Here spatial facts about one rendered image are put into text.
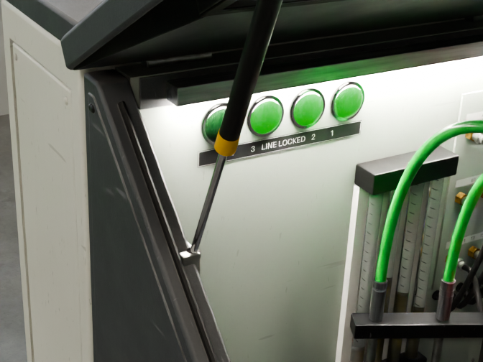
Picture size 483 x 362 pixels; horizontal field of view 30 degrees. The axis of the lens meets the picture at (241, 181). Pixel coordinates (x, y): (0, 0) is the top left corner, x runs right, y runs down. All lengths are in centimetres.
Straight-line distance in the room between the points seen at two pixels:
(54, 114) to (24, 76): 11
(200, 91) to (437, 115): 39
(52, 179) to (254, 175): 25
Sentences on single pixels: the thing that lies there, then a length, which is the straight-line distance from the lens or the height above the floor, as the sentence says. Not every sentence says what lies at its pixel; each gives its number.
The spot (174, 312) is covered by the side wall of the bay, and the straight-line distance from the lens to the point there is 87.
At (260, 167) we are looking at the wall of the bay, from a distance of 108.
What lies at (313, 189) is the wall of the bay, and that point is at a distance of 115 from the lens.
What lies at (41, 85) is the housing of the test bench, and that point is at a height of 139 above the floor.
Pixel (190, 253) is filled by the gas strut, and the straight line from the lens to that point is 89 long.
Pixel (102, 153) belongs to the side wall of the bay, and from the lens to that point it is 96.
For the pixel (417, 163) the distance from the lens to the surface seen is 106.
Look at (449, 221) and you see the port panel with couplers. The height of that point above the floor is 116.
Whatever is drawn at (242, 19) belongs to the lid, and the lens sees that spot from 88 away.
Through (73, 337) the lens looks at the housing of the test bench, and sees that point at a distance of 120.
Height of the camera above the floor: 176
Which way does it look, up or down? 25 degrees down
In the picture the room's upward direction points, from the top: 3 degrees clockwise
